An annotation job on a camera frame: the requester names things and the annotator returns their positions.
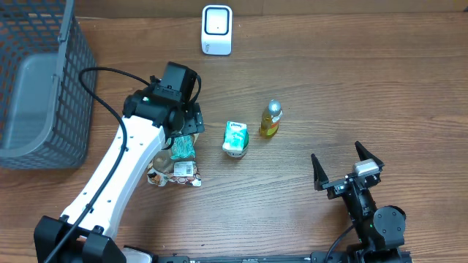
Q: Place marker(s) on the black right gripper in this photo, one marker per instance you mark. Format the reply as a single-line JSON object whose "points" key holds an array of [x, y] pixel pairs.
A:
{"points": [[336, 187]]}

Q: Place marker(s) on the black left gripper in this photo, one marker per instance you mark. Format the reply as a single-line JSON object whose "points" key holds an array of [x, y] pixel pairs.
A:
{"points": [[192, 120]]}

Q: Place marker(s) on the brown teal snack bag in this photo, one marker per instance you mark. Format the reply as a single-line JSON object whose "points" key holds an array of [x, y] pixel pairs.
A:
{"points": [[176, 165]]}

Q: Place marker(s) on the teal white tissue pack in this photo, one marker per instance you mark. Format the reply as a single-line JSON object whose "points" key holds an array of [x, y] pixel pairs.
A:
{"points": [[235, 126]]}

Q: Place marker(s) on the yellow liquid bottle silver cap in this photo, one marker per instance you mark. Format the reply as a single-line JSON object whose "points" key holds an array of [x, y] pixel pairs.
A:
{"points": [[271, 117]]}

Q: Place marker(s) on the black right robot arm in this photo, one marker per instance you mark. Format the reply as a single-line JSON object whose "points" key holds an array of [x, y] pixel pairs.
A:
{"points": [[376, 234]]}

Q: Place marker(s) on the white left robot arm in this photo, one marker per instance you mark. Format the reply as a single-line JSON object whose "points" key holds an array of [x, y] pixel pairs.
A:
{"points": [[87, 228]]}

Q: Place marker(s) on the white barcode scanner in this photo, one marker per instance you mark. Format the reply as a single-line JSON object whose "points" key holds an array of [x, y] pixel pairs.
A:
{"points": [[217, 30]]}

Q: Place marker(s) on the green lid white jar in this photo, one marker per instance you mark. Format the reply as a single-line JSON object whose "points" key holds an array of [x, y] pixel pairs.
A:
{"points": [[246, 146]]}

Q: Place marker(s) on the dark grey mesh basket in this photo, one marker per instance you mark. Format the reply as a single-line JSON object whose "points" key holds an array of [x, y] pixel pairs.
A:
{"points": [[45, 109]]}

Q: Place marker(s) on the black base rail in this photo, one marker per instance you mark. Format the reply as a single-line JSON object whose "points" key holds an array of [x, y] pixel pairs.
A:
{"points": [[278, 259]]}

